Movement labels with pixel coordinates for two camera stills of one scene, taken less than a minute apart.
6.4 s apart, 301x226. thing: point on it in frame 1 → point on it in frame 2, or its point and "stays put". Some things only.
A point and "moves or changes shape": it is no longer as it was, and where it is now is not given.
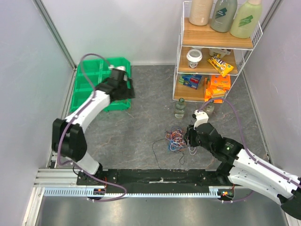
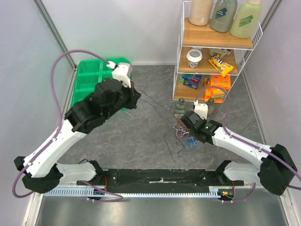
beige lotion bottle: (200, 12) stays put
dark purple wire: (183, 156) → (166, 119)
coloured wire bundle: (176, 137) moves or changes shape
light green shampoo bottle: (246, 18) stays put
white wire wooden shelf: (208, 61) stays put
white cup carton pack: (222, 52) stays put
